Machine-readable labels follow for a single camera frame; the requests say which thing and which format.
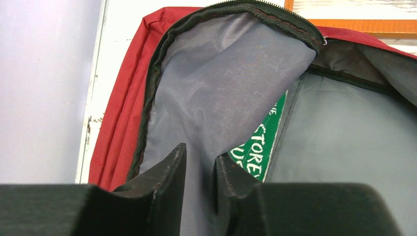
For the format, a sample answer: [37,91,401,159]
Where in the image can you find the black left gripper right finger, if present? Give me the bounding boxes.
[215,154,401,236]

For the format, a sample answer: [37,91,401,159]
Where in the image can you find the green treehouse book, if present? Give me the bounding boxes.
[229,92,288,182]

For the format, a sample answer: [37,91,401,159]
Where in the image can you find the wooden two-tier shelf rack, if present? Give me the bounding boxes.
[284,0,417,39]

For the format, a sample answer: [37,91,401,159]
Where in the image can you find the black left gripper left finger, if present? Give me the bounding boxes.
[0,143,186,236]

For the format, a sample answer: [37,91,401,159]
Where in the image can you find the red backpack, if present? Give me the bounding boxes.
[89,0,417,236]

